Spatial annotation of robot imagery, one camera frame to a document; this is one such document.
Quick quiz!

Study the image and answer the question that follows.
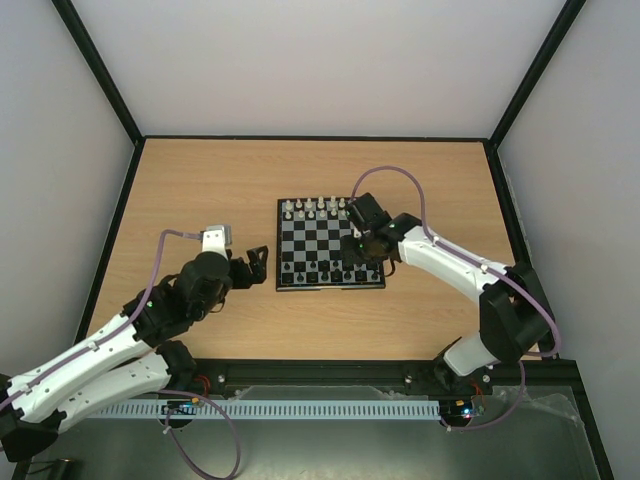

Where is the black chess king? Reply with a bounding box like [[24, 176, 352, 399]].
[[331, 270, 343, 284]]

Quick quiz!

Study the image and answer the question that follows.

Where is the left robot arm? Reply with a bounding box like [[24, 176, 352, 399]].
[[1, 246, 268, 462]]

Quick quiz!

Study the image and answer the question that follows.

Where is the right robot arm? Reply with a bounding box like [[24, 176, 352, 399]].
[[341, 193, 557, 392]]

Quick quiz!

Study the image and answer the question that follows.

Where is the left circuit board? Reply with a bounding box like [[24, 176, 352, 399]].
[[160, 397, 206, 416]]

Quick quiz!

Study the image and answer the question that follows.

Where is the circuit board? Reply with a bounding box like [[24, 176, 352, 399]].
[[160, 397, 206, 416], [446, 399, 485, 419]]

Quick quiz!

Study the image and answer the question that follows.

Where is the right circuit board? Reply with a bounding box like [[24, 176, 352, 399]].
[[446, 399, 485, 419]]

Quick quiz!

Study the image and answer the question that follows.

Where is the black and silver chessboard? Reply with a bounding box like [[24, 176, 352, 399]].
[[276, 196, 386, 292]]

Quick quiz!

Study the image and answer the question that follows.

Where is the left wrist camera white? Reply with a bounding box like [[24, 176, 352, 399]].
[[201, 224, 232, 256]]

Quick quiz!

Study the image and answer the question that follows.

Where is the black aluminium rail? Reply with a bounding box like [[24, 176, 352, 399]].
[[196, 359, 582, 389]]

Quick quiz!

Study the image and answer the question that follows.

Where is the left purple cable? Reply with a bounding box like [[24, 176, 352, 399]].
[[0, 228, 246, 479]]

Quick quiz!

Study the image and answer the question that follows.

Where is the white slotted cable duct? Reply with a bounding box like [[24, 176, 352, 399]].
[[91, 399, 441, 421]]

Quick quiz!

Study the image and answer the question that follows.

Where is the black frame post left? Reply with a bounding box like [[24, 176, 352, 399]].
[[51, 0, 144, 146]]

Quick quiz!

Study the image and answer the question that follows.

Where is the black frame post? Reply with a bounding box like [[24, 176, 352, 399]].
[[488, 0, 587, 146], [51, 0, 144, 146]]

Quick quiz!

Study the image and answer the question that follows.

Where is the black frame post right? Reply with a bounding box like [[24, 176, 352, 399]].
[[488, 0, 587, 146]]

